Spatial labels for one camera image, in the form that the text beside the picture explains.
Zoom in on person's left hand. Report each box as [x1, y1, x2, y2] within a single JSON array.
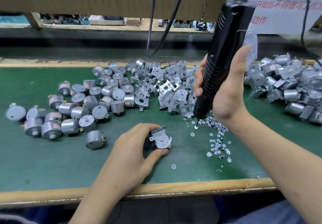
[[93, 123, 172, 197]]

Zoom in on person's right hand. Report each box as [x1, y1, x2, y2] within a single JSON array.
[[194, 44, 252, 126]]

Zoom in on silver round motor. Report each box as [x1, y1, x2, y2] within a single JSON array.
[[151, 131, 173, 150]]

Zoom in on silver metal bracket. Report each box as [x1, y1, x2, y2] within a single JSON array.
[[148, 126, 169, 144]]

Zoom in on black electric screwdriver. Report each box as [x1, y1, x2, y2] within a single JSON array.
[[194, 0, 257, 127]]

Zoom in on pile of assembled motors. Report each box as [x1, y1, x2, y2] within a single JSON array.
[[246, 53, 322, 125]]

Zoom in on pile of metal brackets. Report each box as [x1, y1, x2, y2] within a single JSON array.
[[92, 59, 199, 119]]

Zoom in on pile of silver motors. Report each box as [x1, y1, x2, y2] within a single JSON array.
[[5, 66, 137, 149]]

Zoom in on person's left forearm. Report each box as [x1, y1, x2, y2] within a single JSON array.
[[69, 181, 131, 224]]

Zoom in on person's right forearm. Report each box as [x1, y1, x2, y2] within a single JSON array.
[[231, 112, 322, 224]]

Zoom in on scatter of small silver screws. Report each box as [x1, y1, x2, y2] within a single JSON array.
[[171, 115, 234, 173]]

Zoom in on small clear plastic bag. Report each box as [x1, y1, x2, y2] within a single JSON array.
[[244, 30, 258, 63]]

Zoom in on white paper sign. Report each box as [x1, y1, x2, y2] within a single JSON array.
[[247, 0, 322, 35]]

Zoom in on green bench mat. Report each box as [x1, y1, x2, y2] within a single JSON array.
[[0, 66, 322, 193]]

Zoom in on grey blue trousers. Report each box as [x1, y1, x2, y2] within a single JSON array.
[[226, 199, 303, 224]]

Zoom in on black hanging cable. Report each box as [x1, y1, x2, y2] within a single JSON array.
[[146, 0, 158, 58], [149, 0, 188, 58]]

